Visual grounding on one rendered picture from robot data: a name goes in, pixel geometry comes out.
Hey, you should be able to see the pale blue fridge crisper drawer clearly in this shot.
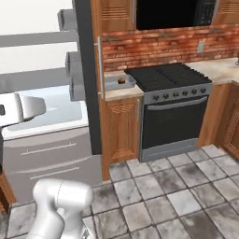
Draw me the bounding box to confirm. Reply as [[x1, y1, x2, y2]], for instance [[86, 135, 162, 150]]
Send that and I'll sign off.
[[2, 84, 90, 141]]

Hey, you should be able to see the grey open fridge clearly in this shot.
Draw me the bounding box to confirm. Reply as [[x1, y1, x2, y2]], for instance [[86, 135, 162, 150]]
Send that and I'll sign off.
[[0, 0, 104, 204]]

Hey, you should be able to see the grey fridge door bin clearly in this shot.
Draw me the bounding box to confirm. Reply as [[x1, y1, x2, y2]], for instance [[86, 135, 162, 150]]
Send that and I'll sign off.
[[64, 50, 87, 103], [57, 8, 78, 33]]

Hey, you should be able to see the grey fridge shelf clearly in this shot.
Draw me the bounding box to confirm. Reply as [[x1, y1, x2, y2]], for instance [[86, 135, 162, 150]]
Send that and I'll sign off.
[[0, 30, 78, 49], [0, 67, 73, 94]]

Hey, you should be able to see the silver oven door handle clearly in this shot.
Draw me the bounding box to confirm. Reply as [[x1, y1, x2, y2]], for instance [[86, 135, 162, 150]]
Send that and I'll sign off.
[[147, 96, 208, 112]]

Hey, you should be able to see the dark fridge door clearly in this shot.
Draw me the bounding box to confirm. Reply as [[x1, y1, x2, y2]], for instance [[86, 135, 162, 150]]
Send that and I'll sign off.
[[72, 0, 103, 156]]

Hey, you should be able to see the silver fridge door handle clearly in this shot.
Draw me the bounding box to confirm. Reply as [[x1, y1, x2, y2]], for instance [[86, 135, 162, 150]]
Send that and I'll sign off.
[[96, 35, 105, 100]]

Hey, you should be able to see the silver freezer drawer handle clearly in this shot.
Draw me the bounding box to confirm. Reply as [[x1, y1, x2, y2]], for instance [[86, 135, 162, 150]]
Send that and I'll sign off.
[[29, 166, 80, 181], [20, 142, 78, 156]]

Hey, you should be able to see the black oven door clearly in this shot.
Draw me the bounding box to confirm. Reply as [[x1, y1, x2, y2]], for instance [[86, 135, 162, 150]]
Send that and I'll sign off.
[[140, 94, 209, 151]]

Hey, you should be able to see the grey tupperware container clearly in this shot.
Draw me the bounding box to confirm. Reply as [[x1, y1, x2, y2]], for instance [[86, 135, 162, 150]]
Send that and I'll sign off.
[[104, 73, 137, 92]]

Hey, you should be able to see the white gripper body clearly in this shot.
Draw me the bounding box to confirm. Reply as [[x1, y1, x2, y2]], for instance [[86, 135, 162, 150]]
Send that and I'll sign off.
[[18, 94, 48, 123]]

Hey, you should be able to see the black microwave oven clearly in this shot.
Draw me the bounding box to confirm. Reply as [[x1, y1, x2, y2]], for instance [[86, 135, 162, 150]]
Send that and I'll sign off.
[[135, 0, 217, 32]]

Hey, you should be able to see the grey freezer drawer front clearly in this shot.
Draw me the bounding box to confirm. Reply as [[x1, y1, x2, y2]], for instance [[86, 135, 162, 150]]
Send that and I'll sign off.
[[2, 125, 104, 204]]

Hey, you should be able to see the wooden base cupboard run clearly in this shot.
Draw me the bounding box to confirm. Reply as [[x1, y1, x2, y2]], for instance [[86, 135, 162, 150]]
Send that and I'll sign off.
[[197, 81, 239, 161]]

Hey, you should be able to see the black and silver stove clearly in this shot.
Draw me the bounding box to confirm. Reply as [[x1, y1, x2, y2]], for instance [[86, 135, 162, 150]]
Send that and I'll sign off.
[[123, 63, 214, 163]]

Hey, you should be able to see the wooden base cupboard door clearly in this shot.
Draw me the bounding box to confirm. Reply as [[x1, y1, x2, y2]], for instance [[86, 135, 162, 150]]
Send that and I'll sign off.
[[105, 96, 144, 165]]

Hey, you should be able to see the wooden wall cupboard door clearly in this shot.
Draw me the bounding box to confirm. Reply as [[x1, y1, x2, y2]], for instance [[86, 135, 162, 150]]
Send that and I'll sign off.
[[91, 0, 137, 34], [212, 0, 239, 26]]

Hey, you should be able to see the brown wooden panel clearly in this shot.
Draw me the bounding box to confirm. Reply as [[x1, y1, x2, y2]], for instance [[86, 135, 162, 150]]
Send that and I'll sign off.
[[0, 170, 17, 217]]

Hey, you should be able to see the silver base cupboard handle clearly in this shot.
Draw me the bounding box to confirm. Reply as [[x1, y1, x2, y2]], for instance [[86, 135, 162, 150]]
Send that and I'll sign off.
[[136, 98, 142, 122]]

